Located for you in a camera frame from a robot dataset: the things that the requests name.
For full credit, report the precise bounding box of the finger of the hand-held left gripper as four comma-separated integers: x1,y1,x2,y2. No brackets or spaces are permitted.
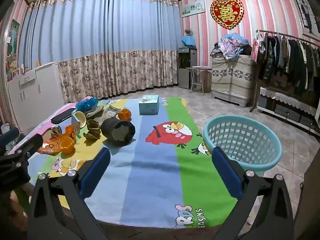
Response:
5,133,44,167
0,127,20,145

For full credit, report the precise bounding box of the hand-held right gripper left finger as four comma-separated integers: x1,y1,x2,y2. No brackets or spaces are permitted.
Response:
27,147,112,240

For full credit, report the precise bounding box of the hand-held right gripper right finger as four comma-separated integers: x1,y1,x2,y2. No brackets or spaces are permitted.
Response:
211,146,294,240

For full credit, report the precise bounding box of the orange snack packet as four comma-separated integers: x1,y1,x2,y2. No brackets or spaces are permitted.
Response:
37,136,63,155

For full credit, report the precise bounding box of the teal plastic basket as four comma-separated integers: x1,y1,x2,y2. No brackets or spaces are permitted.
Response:
203,115,282,178

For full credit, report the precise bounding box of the orange plastic piece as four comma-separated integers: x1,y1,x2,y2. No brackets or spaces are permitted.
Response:
118,108,132,120
65,125,77,139

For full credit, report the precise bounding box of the black cylinder container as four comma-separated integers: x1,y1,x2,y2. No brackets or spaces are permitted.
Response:
101,118,136,147

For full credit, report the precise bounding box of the white paper carton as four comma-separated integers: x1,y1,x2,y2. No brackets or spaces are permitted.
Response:
71,113,81,137

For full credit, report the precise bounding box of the cream plastic lid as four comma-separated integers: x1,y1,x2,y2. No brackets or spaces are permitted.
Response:
74,111,87,128

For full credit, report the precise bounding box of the silver foil packet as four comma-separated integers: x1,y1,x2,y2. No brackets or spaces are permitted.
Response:
99,104,123,127

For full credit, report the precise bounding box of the blue plastic bag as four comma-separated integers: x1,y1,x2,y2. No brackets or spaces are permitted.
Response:
76,97,99,112

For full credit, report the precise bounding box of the black glasses case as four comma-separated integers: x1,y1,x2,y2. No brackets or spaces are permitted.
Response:
51,110,75,125

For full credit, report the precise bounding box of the white cabinet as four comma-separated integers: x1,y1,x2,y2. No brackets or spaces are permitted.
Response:
7,61,65,135

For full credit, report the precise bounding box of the light blue tissue box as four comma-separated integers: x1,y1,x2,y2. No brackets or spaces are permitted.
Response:
139,95,160,115

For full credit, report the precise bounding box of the clothes rack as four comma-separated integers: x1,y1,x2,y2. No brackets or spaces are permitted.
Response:
249,29,320,113

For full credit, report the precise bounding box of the low cabinet with lace cloth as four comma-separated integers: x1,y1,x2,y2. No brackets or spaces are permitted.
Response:
257,86,320,135

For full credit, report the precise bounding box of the small side table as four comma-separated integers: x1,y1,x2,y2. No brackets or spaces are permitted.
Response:
185,66,212,94

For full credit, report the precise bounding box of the grey water dispenser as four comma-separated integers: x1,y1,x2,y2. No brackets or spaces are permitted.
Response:
177,47,198,89

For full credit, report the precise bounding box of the blue floral curtain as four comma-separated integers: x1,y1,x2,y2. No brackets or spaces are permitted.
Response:
19,0,182,103

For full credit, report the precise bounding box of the pink hanging bag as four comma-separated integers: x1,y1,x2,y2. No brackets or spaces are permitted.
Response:
250,34,265,63

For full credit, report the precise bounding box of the row of hanging clothes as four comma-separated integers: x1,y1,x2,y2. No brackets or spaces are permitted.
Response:
257,31,320,98

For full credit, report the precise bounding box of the pile of bedding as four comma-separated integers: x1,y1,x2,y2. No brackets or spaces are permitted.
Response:
211,33,253,60

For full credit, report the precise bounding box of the blue bag on dispenser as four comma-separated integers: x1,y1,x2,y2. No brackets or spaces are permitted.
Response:
181,35,197,48

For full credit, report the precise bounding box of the wall poster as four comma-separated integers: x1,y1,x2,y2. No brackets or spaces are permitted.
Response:
5,19,20,80

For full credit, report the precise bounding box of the red heart wall decoration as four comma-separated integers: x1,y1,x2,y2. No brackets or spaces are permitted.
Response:
210,0,244,30

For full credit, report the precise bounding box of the wall calendar picture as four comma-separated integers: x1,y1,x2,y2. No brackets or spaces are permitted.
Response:
181,0,206,18

